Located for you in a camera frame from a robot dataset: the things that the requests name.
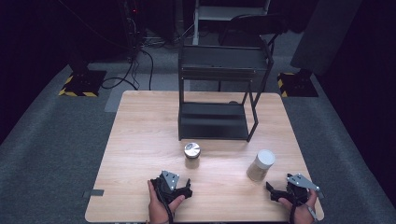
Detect white metal stand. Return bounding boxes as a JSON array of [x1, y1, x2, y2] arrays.
[[191, 0, 271, 46]]

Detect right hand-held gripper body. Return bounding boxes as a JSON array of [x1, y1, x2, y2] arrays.
[[281, 173, 325, 206]]

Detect person's right hand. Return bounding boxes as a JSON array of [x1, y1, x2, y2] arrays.
[[277, 189, 318, 224]]

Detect grey hand strap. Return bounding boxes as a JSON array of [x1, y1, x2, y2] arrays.
[[306, 204, 318, 222]]

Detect grey upright panel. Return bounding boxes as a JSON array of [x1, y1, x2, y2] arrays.
[[290, 0, 363, 76]]

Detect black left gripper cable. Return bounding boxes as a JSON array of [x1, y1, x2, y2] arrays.
[[153, 178, 175, 224]]

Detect person's left hand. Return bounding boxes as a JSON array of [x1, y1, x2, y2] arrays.
[[147, 180, 186, 224]]

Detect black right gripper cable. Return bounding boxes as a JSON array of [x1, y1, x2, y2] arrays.
[[289, 199, 298, 224]]

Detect glass jar with silver lid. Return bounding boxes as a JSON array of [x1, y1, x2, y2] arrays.
[[183, 142, 202, 170]]

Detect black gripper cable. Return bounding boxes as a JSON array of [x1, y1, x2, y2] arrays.
[[153, 178, 175, 224], [289, 199, 298, 224]]

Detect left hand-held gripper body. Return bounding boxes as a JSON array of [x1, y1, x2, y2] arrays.
[[149, 170, 188, 204]]

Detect glass jar with white lid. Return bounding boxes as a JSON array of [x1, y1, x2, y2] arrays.
[[246, 148, 276, 183]]

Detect grey floor tape strip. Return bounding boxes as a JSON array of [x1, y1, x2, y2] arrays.
[[82, 189, 105, 199]]

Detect black metal shelf rack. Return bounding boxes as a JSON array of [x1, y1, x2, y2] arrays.
[[177, 40, 275, 143]]

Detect black floor cables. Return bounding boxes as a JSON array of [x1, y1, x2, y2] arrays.
[[101, 49, 155, 91]]

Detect yellow black striped base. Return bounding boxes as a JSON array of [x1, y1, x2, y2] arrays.
[[58, 69, 107, 98], [276, 72, 319, 98]]

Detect dark equipment stand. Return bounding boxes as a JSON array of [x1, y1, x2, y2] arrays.
[[118, 0, 148, 63]]

